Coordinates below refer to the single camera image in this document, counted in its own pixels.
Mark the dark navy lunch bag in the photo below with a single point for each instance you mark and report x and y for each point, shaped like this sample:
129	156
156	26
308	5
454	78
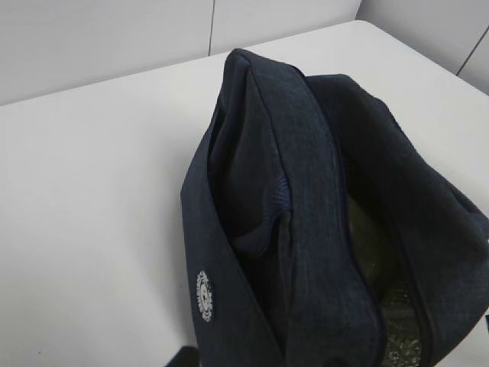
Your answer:
272	274

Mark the green lid glass lunchbox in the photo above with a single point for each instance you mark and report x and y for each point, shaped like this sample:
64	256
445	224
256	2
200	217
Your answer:
368	238

